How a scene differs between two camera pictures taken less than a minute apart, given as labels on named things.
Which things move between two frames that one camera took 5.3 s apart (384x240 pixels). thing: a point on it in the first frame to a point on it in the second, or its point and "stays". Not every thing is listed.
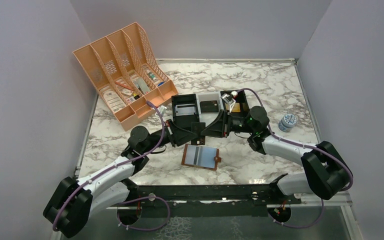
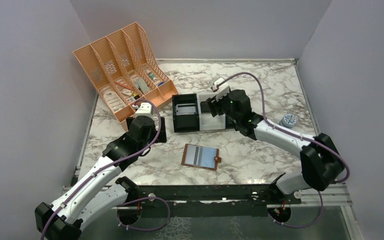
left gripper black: [177, 135] to [162, 138]
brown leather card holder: [200, 156] stays
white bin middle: [209, 117] stays
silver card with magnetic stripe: [194, 155] stays
